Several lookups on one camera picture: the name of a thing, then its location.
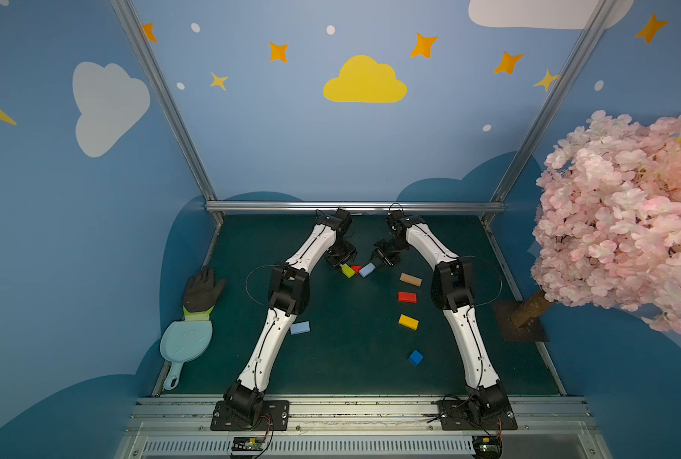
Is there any small circuit board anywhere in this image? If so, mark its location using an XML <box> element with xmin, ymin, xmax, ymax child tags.
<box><xmin>231</xmin><ymin>437</ymin><xmax>264</xmax><ymax>454</ymax></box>
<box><xmin>472</xmin><ymin>436</ymin><xmax>503</xmax><ymax>459</ymax></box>

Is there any light blue block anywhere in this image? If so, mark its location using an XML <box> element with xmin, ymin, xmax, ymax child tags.
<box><xmin>290</xmin><ymin>321</ymin><xmax>311</xmax><ymax>335</ymax></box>
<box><xmin>359</xmin><ymin>263</ymin><xmax>376</xmax><ymax>277</ymax></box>

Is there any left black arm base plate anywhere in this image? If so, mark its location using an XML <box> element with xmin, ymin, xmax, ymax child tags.
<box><xmin>210</xmin><ymin>400</ymin><xmax>291</xmax><ymax>431</ymax></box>

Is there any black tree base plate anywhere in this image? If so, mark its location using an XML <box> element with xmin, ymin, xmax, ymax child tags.
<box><xmin>492</xmin><ymin>300</ymin><xmax>550</xmax><ymax>342</ymax></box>

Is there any aluminium frame back crossbar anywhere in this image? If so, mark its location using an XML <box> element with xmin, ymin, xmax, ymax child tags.
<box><xmin>206</xmin><ymin>201</ymin><xmax>506</xmax><ymax>214</ymax></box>

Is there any aluminium frame rail front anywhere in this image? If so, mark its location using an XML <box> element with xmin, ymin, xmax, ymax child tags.
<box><xmin>115</xmin><ymin>395</ymin><xmax>611</xmax><ymax>458</ymax></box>

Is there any right small circuit board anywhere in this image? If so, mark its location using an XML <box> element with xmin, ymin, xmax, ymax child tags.
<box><xmin>472</xmin><ymin>436</ymin><xmax>503</xmax><ymax>459</ymax></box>

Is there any pink artificial blossom tree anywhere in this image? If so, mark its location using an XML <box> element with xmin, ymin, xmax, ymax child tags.
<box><xmin>531</xmin><ymin>110</ymin><xmax>681</xmax><ymax>334</ymax></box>

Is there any black green work glove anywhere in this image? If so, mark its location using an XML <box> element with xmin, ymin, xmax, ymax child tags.
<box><xmin>183</xmin><ymin>266</ymin><xmax>227</xmax><ymax>321</ymax></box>

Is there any left small circuit board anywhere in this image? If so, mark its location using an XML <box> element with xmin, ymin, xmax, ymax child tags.
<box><xmin>231</xmin><ymin>437</ymin><xmax>264</xmax><ymax>454</ymax></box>

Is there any lime green block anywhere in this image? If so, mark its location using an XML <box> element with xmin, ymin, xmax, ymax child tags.
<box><xmin>340</xmin><ymin>264</ymin><xmax>356</xmax><ymax>278</ymax></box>

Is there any left aluminium frame post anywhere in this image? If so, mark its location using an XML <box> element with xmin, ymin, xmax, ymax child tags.
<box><xmin>109</xmin><ymin>0</ymin><xmax>225</xmax><ymax>225</ymax></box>

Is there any dark blue small block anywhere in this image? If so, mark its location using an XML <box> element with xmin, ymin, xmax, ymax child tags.
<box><xmin>408</xmin><ymin>350</ymin><xmax>424</xmax><ymax>366</ymax></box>

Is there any yellow rectangular block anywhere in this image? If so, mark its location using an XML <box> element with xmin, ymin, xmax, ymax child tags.
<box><xmin>398</xmin><ymin>315</ymin><xmax>420</xmax><ymax>330</ymax></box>

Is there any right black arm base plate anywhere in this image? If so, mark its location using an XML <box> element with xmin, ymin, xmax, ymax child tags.
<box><xmin>436</xmin><ymin>398</ymin><xmax>518</xmax><ymax>432</ymax></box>

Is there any right aluminium frame post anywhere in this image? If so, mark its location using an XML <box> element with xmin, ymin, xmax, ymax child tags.
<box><xmin>480</xmin><ymin>0</ymin><xmax>617</xmax><ymax>225</ymax></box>

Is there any aluminium frame post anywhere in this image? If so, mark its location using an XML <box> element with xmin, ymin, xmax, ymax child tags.
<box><xmin>480</xmin><ymin>0</ymin><xmax>617</xmax><ymax>225</ymax></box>
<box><xmin>109</xmin><ymin>0</ymin><xmax>225</xmax><ymax>225</ymax></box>

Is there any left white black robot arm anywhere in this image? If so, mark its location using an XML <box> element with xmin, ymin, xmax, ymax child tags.
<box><xmin>224</xmin><ymin>208</ymin><xmax>357</xmax><ymax>426</ymax></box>

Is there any red rectangular block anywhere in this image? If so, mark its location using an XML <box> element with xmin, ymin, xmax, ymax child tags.
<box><xmin>398</xmin><ymin>292</ymin><xmax>418</xmax><ymax>304</ymax></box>

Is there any light blue plastic dustpan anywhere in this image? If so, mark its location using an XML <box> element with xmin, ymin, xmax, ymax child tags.
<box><xmin>160</xmin><ymin>321</ymin><xmax>213</xmax><ymax>390</ymax></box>

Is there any natural wood block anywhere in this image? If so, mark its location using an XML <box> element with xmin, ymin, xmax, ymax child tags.
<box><xmin>400</xmin><ymin>273</ymin><xmax>423</xmax><ymax>287</ymax></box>

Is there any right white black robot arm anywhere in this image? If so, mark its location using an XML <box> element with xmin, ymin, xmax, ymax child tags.
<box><xmin>361</xmin><ymin>210</ymin><xmax>510</xmax><ymax>424</ymax></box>

